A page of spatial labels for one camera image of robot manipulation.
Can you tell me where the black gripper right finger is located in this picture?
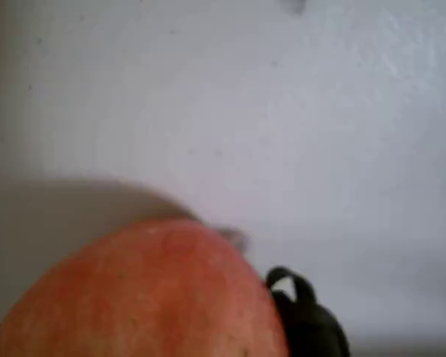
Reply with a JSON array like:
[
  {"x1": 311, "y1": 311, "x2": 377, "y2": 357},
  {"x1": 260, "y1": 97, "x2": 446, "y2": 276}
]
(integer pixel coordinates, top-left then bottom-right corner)
[{"x1": 264, "y1": 266, "x2": 352, "y2": 357}]

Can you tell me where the red yellow apple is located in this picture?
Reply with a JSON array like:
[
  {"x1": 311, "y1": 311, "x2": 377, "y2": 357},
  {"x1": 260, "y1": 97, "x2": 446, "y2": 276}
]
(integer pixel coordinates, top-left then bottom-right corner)
[{"x1": 0, "y1": 218, "x2": 291, "y2": 357}]

